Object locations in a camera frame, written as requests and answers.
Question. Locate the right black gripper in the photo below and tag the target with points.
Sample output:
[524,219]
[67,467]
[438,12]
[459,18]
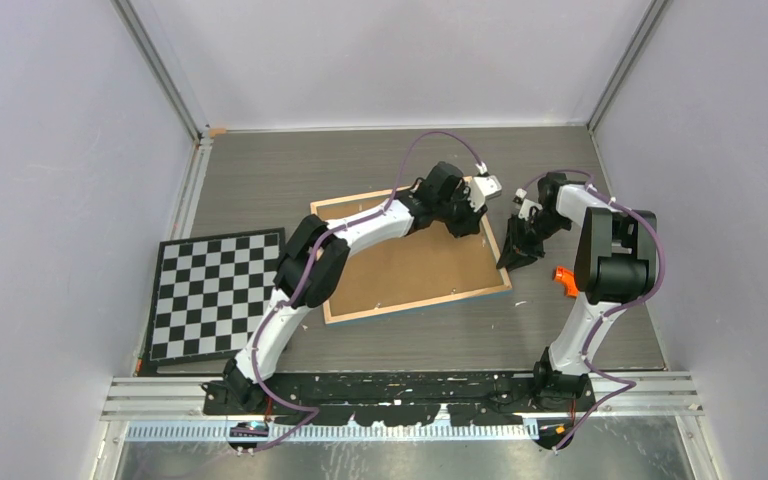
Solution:
[516,252]

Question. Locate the white perforated strip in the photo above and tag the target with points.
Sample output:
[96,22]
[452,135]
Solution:
[259,431]

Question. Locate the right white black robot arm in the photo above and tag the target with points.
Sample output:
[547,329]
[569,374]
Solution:
[616,267]

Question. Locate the right corner aluminium post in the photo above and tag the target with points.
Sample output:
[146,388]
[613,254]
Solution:
[640,38]

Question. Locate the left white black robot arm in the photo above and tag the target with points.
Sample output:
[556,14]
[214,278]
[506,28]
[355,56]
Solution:
[314,258]

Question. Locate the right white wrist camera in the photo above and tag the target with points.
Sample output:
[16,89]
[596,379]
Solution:
[524,208]

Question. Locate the aluminium front rail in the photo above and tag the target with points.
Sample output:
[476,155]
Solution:
[630,393]

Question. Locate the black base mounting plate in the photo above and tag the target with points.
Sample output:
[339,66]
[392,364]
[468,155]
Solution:
[469,398]

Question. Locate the corner aluminium post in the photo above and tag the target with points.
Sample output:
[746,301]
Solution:
[146,47]
[640,38]

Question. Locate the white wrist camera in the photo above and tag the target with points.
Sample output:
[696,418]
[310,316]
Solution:
[482,187]
[524,208]

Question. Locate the blue picture frame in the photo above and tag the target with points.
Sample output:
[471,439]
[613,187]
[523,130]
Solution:
[427,268]

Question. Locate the orange curved plastic piece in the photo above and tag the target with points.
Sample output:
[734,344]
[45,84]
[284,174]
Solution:
[566,278]

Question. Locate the black white checkerboard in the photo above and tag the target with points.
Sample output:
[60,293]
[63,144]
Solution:
[209,294]

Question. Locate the left corner aluminium post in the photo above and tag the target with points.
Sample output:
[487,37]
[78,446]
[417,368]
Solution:
[146,47]

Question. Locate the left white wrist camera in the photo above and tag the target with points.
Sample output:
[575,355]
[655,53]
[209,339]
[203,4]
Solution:
[482,187]

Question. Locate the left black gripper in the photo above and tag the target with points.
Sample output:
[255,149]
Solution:
[472,221]

